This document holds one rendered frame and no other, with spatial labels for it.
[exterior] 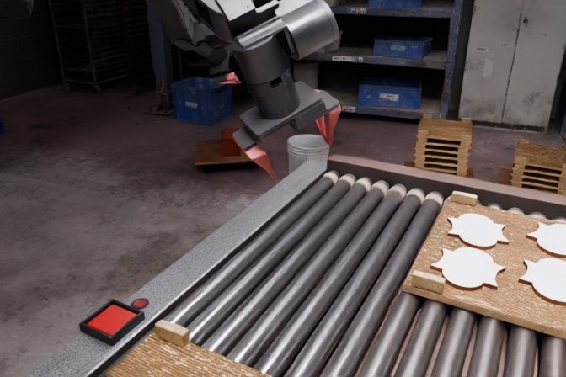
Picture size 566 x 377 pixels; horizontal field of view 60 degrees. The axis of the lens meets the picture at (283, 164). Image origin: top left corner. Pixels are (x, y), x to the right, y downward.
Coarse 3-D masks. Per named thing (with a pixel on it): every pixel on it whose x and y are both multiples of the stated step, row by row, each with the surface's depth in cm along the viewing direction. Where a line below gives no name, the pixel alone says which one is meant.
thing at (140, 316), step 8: (112, 304) 88; (120, 304) 87; (96, 312) 85; (136, 312) 85; (88, 320) 83; (136, 320) 84; (80, 328) 83; (88, 328) 81; (120, 328) 81; (128, 328) 82; (96, 336) 81; (104, 336) 80; (112, 336) 80; (120, 336) 81; (112, 344) 80
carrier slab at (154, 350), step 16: (144, 352) 76; (160, 352) 76; (176, 352) 76; (192, 352) 76; (208, 352) 76; (128, 368) 73; (144, 368) 73; (160, 368) 73; (176, 368) 73; (192, 368) 73; (208, 368) 73; (224, 368) 73; (240, 368) 73
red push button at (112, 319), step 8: (104, 312) 85; (112, 312) 85; (120, 312) 85; (128, 312) 85; (96, 320) 84; (104, 320) 84; (112, 320) 84; (120, 320) 84; (128, 320) 84; (96, 328) 82; (104, 328) 82; (112, 328) 82
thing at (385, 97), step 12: (360, 84) 508; (372, 84) 523; (384, 84) 521; (396, 84) 518; (408, 84) 515; (420, 84) 487; (360, 96) 490; (372, 96) 488; (384, 96) 486; (396, 96) 483; (408, 96) 480; (420, 96) 479; (408, 108) 483
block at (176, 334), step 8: (160, 320) 79; (160, 328) 77; (168, 328) 77; (176, 328) 77; (184, 328) 77; (160, 336) 78; (168, 336) 77; (176, 336) 76; (184, 336) 76; (176, 344) 77; (184, 344) 76
